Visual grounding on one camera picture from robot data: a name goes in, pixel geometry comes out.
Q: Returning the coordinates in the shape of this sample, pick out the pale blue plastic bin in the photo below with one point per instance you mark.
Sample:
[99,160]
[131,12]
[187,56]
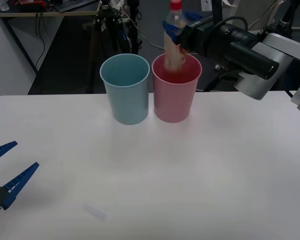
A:
[126,100]

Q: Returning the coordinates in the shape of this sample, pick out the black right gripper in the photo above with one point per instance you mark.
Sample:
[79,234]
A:
[196,37]

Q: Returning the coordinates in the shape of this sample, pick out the red tool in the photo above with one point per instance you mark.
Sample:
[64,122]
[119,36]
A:
[37,3]

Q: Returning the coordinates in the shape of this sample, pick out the pink plastic bin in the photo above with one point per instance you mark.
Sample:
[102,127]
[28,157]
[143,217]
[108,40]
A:
[173,100]

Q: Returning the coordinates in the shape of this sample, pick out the large black tripod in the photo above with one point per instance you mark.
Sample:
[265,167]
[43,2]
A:
[215,83]

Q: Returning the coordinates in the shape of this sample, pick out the black keyboard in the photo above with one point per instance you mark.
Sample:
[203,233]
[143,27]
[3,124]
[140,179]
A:
[72,5]

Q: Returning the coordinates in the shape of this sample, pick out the clear bottle with red cap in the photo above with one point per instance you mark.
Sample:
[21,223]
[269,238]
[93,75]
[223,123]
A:
[172,52]

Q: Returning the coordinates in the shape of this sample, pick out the white office chair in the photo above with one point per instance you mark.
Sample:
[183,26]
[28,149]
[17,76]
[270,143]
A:
[230,3]

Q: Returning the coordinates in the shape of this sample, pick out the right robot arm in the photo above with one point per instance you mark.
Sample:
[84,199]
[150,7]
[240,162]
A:
[252,57]

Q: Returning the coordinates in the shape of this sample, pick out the black tripod with white tape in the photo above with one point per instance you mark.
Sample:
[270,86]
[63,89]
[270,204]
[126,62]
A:
[112,32]

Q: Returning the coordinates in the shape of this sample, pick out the wooden desk with black frame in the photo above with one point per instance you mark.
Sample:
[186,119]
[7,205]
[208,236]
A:
[27,13]

